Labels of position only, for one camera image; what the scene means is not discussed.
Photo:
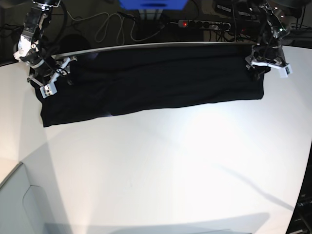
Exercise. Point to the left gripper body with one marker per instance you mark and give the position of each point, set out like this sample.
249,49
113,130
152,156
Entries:
269,57

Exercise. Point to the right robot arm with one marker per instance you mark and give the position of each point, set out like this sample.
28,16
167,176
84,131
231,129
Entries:
34,51

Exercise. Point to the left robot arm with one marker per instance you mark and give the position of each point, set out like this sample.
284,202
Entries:
274,24

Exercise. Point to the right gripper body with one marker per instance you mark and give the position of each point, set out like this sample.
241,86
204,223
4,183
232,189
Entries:
45,76

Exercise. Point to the blue plastic box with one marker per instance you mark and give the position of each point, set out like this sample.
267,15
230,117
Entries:
153,4

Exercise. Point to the black T-shirt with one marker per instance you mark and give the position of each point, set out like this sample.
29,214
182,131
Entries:
125,81

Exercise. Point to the white power strip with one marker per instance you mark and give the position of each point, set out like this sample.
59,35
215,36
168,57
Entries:
207,25

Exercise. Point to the black office chair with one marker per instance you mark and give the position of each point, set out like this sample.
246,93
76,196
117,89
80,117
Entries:
72,43

